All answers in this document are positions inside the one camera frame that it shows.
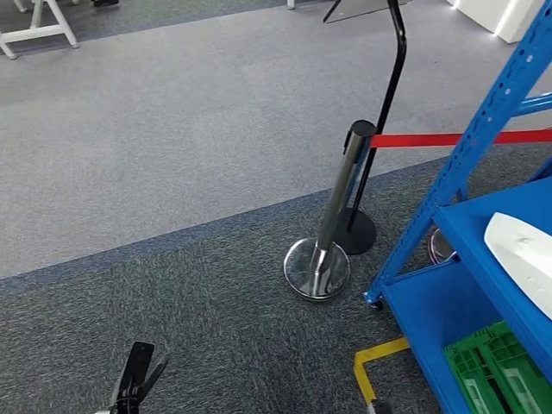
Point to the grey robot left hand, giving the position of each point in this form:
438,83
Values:
155,371

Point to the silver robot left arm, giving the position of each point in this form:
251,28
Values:
103,411

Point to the blue metal shelf rack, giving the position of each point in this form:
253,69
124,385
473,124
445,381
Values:
466,286

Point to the chrome stanchion with round base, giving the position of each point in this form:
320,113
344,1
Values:
340,188

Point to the black stanchion with round base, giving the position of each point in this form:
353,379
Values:
362,231

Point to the red barrier belt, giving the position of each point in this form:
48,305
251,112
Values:
414,140

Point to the green plastic crate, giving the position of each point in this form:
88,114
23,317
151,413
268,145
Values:
496,371

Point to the white plastic cover panel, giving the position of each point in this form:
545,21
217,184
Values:
522,257

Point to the white platform block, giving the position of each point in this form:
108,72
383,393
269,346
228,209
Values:
496,14

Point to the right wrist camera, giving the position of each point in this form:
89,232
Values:
379,408

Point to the white table frame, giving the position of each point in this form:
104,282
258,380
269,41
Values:
43,28

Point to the black stanchion post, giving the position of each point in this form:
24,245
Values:
439,248

